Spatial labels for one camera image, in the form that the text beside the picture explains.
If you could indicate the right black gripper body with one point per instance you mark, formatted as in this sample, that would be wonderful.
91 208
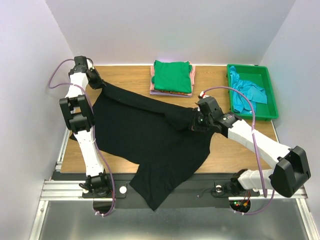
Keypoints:
196 121

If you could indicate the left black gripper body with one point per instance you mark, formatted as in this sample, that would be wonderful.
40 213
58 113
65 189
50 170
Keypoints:
96 82

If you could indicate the black t shirt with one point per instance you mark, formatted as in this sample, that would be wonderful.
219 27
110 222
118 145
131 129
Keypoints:
155 135

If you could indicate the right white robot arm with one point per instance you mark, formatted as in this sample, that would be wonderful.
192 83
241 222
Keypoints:
289 167

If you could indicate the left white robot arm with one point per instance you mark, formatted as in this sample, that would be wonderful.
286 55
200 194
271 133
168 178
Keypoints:
79 119

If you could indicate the folded orange t shirt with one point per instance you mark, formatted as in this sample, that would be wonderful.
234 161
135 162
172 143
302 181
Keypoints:
175 92

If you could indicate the folded pink t shirt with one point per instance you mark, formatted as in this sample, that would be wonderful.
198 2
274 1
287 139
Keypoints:
192 80

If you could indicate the folded green t shirt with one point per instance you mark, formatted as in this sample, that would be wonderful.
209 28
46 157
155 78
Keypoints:
172 76

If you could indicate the teal t shirt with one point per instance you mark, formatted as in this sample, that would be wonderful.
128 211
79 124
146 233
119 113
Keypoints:
254 93

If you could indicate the folded lavender t shirt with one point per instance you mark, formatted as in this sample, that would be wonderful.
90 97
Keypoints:
170 94

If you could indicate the green plastic tray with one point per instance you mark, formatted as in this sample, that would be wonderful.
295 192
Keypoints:
260 76

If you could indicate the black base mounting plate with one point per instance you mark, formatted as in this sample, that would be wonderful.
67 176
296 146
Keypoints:
199 191

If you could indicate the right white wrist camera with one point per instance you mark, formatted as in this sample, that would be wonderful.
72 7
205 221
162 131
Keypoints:
202 95

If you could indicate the aluminium frame rail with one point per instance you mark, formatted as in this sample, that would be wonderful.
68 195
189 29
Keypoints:
63 186

